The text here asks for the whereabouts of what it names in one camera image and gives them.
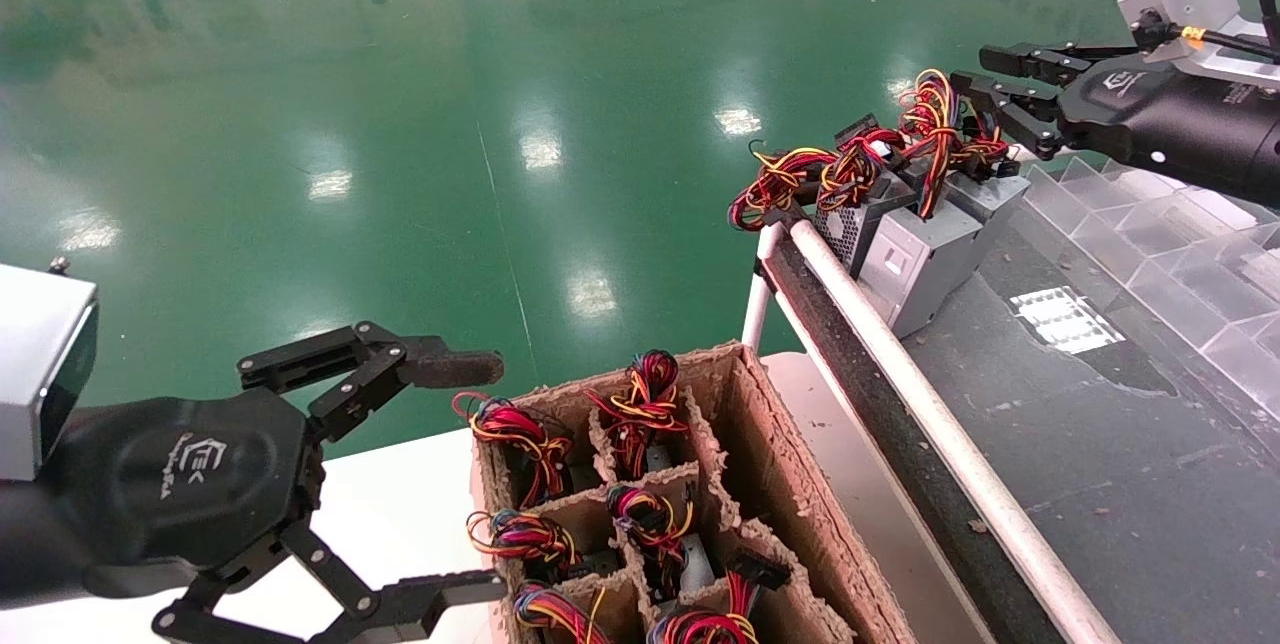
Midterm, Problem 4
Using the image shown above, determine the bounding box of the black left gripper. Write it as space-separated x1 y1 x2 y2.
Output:
45 321 508 644

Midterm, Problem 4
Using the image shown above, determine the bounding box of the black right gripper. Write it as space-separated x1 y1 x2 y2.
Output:
950 41 1217 173

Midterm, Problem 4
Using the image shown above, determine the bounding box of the dark grey power supply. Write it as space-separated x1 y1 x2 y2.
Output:
820 114 926 215

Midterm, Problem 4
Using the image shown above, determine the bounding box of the grey power supply mesh side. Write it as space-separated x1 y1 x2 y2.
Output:
728 146 896 277

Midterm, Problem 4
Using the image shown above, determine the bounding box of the white label sheet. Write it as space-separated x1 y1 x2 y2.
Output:
1008 286 1126 355

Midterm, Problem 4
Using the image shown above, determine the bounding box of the clear plastic divider tray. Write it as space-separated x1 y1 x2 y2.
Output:
1020 156 1280 417

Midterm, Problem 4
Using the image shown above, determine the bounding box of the brown cardboard divider box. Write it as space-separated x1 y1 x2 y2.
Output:
470 342 921 644

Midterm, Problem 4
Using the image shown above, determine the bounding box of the power supply with wire bundle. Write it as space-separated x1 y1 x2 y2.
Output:
466 509 621 587
605 484 717 601
512 584 613 644
648 546 793 644
452 392 576 510
585 351 691 480

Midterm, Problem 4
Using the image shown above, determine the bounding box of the white pipe rack frame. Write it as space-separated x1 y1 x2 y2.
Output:
742 212 1123 644

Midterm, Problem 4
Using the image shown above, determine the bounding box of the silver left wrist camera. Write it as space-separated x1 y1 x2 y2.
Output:
0 259 99 482

